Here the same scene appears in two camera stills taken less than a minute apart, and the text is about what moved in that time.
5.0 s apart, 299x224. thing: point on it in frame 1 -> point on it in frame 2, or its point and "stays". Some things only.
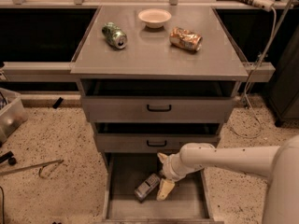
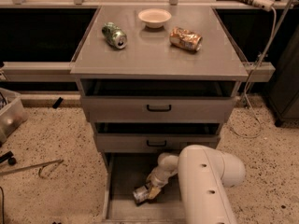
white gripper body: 168,169 -> 156,180
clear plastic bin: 13,113 stays
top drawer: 159,101 stays
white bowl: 154,18 stays
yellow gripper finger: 165,188 -> 154,191
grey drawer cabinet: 155,79 stays
